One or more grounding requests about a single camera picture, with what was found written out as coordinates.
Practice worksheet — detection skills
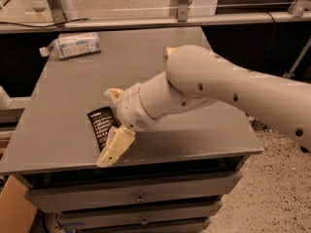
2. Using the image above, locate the black cable on rail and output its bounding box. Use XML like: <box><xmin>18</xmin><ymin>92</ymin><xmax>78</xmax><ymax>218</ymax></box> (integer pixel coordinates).
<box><xmin>0</xmin><ymin>17</ymin><xmax>90</xmax><ymax>29</ymax></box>

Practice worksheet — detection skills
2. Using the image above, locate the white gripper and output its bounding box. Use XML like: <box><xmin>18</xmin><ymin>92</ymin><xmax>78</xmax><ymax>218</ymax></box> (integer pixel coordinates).
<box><xmin>96</xmin><ymin>83</ymin><xmax>157</xmax><ymax>168</ymax></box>

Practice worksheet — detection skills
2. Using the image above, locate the grey drawer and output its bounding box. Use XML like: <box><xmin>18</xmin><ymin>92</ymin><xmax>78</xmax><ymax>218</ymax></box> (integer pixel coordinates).
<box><xmin>24</xmin><ymin>171</ymin><xmax>242</xmax><ymax>213</ymax></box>
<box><xmin>58</xmin><ymin>200</ymin><xmax>222</xmax><ymax>229</ymax></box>

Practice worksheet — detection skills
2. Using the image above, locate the grey drawer cabinet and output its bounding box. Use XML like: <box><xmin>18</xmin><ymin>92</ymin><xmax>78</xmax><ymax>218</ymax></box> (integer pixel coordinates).
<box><xmin>0</xmin><ymin>26</ymin><xmax>264</xmax><ymax>233</ymax></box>

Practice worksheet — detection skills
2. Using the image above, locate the top grey drawer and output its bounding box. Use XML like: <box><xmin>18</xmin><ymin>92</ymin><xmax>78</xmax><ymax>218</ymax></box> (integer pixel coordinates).
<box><xmin>24</xmin><ymin>171</ymin><xmax>242</xmax><ymax>213</ymax></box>

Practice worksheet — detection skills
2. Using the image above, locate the blue plastic water bottle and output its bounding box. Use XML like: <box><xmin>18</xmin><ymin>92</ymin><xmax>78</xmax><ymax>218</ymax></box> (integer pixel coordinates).
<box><xmin>39</xmin><ymin>32</ymin><xmax>101</xmax><ymax>60</ymax></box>

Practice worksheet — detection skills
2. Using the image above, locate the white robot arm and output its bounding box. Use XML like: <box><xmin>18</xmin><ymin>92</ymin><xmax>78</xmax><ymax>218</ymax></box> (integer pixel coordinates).
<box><xmin>96</xmin><ymin>45</ymin><xmax>311</xmax><ymax>167</ymax></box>

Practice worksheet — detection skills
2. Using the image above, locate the black rxbar chocolate wrapper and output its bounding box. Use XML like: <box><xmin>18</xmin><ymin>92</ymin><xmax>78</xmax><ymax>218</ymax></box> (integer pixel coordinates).
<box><xmin>87</xmin><ymin>107</ymin><xmax>118</xmax><ymax>150</ymax></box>

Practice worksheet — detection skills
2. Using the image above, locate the grey metal rail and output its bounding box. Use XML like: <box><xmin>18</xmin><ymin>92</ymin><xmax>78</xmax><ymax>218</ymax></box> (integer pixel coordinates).
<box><xmin>0</xmin><ymin>12</ymin><xmax>311</xmax><ymax>34</ymax></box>

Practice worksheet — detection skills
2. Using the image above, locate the middle grey drawer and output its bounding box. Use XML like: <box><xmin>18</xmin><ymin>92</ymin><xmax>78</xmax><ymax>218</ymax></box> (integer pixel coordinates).
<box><xmin>58</xmin><ymin>200</ymin><xmax>222</xmax><ymax>229</ymax></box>

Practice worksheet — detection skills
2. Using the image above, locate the brown cardboard box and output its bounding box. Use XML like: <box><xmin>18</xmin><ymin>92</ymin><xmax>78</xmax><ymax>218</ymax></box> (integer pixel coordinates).
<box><xmin>0</xmin><ymin>176</ymin><xmax>38</xmax><ymax>233</ymax></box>

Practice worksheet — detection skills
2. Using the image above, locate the yellow sponge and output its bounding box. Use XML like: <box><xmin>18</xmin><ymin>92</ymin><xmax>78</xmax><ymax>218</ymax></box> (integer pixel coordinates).
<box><xmin>165</xmin><ymin>48</ymin><xmax>177</xmax><ymax>57</ymax></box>

